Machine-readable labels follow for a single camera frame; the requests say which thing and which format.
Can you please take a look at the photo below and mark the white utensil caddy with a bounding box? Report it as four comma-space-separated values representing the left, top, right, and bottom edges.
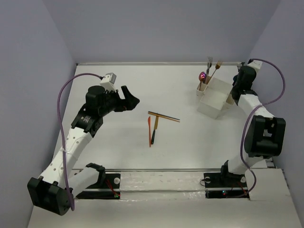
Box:
196, 78, 235, 119

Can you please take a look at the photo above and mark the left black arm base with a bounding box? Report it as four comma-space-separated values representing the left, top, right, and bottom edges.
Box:
76, 173, 121, 200

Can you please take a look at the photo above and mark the silver fork dark handle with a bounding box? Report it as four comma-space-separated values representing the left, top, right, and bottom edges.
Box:
205, 57, 213, 84

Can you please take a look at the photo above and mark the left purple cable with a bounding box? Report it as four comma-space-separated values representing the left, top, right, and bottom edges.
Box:
57, 73, 104, 211

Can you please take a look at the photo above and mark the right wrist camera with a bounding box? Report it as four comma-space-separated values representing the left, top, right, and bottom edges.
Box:
247, 60, 263, 73

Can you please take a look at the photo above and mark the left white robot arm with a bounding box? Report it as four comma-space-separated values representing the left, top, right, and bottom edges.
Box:
27, 85, 140, 216

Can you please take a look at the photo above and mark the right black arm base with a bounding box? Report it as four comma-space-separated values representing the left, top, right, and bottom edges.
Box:
200, 172, 250, 199

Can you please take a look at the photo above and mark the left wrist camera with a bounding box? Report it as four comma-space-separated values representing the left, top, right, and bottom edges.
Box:
100, 73, 117, 92

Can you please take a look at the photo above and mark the metal table rail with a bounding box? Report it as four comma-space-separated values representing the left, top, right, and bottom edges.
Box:
76, 61, 246, 67

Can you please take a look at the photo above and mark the orange chopstick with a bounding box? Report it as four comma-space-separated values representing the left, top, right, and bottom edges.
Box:
148, 112, 180, 123

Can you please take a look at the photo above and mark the gold fork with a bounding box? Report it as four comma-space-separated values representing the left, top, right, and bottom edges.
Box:
207, 60, 223, 84

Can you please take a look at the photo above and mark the dark blue chopstick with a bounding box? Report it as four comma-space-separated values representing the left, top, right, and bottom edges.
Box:
148, 111, 180, 122

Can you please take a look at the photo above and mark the teal spoon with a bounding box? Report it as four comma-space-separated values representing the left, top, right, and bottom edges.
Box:
232, 75, 238, 86

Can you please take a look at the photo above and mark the iridescent spoon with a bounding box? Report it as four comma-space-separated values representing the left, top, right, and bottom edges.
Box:
199, 72, 207, 90

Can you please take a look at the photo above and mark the gold knife dark handle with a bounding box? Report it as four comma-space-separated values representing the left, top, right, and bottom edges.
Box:
151, 116, 159, 145

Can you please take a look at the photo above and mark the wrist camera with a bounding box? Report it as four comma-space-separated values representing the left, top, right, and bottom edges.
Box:
247, 60, 263, 73
100, 73, 117, 92

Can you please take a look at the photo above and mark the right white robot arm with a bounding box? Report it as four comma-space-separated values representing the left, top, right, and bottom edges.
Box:
218, 66, 286, 186

